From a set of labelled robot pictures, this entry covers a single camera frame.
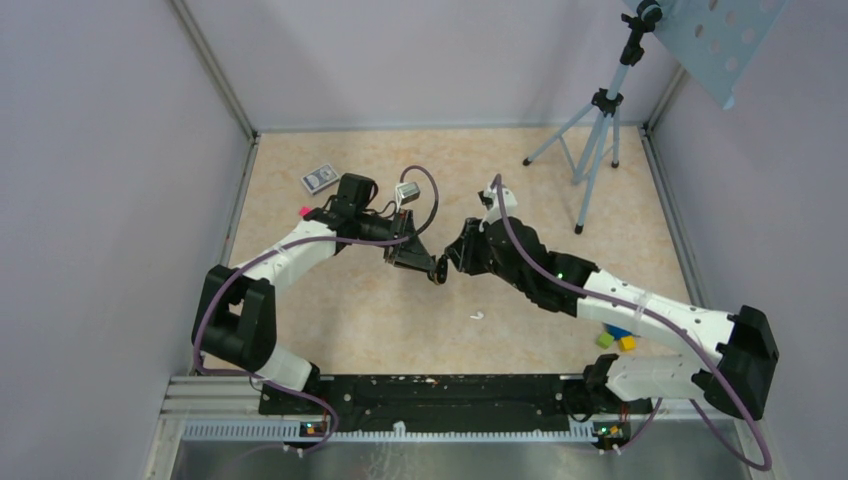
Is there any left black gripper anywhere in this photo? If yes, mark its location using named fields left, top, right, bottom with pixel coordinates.
left=354, top=208, right=435, bottom=273

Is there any black round charging case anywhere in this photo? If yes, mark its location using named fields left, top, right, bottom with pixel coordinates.
left=430, top=255, right=449, bottom=285

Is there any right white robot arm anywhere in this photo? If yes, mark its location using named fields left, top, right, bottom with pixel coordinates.
left=444, top=218, right=779, bottom=420

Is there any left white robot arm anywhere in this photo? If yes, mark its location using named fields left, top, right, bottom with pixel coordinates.
left=191, top=173, right=447, bottom=414

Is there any grey card box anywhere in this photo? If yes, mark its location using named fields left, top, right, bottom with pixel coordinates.
left=300, top=163, right=340, bottom=195

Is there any green cube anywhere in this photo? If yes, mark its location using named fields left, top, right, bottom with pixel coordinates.
left=596, top=332, right=616, bottom=350

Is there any blue block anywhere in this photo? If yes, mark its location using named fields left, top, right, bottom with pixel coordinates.
left=605, top=325, right=632, bottom=340

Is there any yellow cube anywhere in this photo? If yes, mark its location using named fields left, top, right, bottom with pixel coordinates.
left=617, top=335, right=637, bottom=352

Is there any grey tripod stand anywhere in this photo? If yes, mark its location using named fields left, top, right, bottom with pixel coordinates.
left=522, top=1, right=664, bottom=235

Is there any perforated blue metal plate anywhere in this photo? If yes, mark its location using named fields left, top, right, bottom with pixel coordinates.
left=624, top=0, right=788, bottom=110

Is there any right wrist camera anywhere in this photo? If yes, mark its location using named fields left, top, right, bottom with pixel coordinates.
left=478, top=186, right=518, bottom=231

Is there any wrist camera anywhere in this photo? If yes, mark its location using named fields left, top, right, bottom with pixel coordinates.
left=394, top=182, right=421, bottom=208
left=478, top=186, right=518, bottom=231

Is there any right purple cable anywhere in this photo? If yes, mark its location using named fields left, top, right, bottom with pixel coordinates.
left=490, top=173, right=774, bottom=473

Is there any purple cable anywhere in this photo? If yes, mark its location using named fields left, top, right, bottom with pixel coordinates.
left=192, top=164, right=441, bottom=458
left=490, top=173, right=774, bottom=473

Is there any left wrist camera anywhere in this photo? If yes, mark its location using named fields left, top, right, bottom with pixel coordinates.
left=394, top=182, right=421, bottom=208

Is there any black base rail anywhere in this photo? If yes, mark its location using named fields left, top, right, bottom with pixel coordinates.
left=258, top=374, right=653, bottom=433

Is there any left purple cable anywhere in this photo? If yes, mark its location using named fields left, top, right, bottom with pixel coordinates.
left=192, top=164, right=441, bottom=458

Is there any white comb cable duct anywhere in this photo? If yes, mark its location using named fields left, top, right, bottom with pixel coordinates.
left=182, top=420, right=597, bottom=444

